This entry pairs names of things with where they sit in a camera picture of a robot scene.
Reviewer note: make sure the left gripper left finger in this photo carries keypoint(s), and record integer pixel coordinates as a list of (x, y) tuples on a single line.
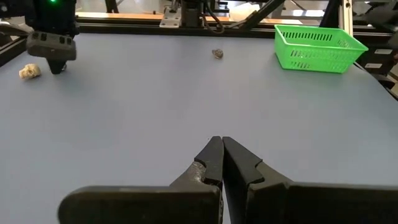
[(140, 205)]

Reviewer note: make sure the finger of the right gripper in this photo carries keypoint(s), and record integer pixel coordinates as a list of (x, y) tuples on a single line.
[(53, 66), (60, 65)]

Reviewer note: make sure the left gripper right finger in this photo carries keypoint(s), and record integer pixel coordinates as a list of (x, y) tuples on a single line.
[(295, 205)]

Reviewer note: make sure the blue table mat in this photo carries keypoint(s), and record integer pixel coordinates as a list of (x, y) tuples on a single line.
[(155, 109)]

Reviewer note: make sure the green plastic basket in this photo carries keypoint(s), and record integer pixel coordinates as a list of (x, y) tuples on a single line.
[(323, 62)]

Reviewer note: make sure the crumpled white paper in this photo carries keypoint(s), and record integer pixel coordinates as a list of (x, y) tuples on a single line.
[(245, 12)]

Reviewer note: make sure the black metal beam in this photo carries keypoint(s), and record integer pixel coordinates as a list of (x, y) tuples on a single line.
[(261, 14)]

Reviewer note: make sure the silver aluminium strut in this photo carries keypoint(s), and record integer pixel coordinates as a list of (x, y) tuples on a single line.
[(346, 14)]

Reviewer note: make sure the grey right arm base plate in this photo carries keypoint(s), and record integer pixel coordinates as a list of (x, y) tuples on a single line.
[(169, 18)]

